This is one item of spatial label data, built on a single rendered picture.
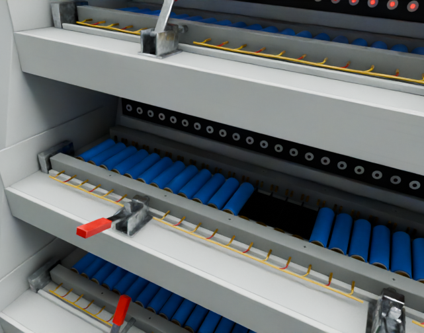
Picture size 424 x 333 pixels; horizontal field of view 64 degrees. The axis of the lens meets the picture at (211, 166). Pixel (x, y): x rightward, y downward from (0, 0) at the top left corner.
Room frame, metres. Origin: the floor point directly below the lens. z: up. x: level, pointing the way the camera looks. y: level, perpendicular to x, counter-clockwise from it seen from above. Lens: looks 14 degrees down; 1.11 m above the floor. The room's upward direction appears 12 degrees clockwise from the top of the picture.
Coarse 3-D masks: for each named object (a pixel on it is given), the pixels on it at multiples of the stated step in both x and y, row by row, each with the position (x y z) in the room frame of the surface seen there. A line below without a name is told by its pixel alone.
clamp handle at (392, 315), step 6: (390, 312) 0.24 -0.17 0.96; (396, 312) 0.24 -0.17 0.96; (384, 318) 0.25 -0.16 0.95; (390, 318) 0.25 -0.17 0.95; (396, 318) 0.24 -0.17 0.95; (384, 324) 0.24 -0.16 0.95; (390, 324) 0.24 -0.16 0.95; (396, 324) 0.24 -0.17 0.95; (390, 330) 0.23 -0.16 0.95; (396, 330) 0.23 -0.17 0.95
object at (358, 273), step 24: (72, 168) 0.41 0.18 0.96; (96, 168) 0.41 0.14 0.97; (120, 192) 0.39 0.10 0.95; (144, 192) 0.37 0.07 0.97; (168, 192) 0.38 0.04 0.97; (192, 216) 0.35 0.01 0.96; (216, 216) 0.34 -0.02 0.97; (240, 240) 0.33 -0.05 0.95; (264, 240) 0.32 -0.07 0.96; (288, 240) 0.32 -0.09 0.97; (288, 264) 0.30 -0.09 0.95; (312, 264) 0.30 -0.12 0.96; (336, 264) 0.29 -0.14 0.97; (360, 264) 0.30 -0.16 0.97; (360, 288) 0.29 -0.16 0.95; (408, 288) 0.27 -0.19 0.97
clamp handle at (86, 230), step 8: (128, 208) 0.34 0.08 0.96; (112, 216) 0.32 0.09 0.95; (120, 216) 0.33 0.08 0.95; (128, 216) 0.33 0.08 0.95; (88, 224) 0.29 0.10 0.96; (96, 224) 0.29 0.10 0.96; (104, 224) 0.30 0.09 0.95; (112, 224) 0.31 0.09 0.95; (80, 232) 0.28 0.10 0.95; (88, 232) 0.28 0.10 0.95; (96, 232) 0.29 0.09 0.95
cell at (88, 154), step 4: (108, 140) 0.50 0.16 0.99; (112, 140) 0.50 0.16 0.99; (100, 144) 0.48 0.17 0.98; (104, 144) 0.48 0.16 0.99; (108, 144) 0.49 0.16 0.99; (112, 144) 0.50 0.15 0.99; (92, 148) 0.47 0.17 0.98; (96, 148) 0.47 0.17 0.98; (100, 148) 0.47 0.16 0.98; (104, 148) 0.48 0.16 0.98; (84, 152) 0.46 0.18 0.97; (88, 152) 0.46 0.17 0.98; (92, 152) 0.46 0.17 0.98; (96, 152) 0.47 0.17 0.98; (100, 152) 0.47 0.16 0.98; (80, 156) 0.45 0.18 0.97; (84, 156) 0.45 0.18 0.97; (88, 156) 0.45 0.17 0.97; (92, 156) 0.46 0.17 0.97; (84, 160) 0.45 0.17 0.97
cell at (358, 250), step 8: (360, 224) 0.36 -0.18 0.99; (368, 224) 0.36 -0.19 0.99; (360, 232) 0.35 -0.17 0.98; (368, 232) 0.35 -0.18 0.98; (352, 240) 0.34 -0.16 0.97; (360, 240) 0.33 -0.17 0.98; (368, 240) 0.34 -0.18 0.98; (352, 248) 0.33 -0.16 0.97; (360, 248) 0.32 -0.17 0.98; (360, 256) 0.31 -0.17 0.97
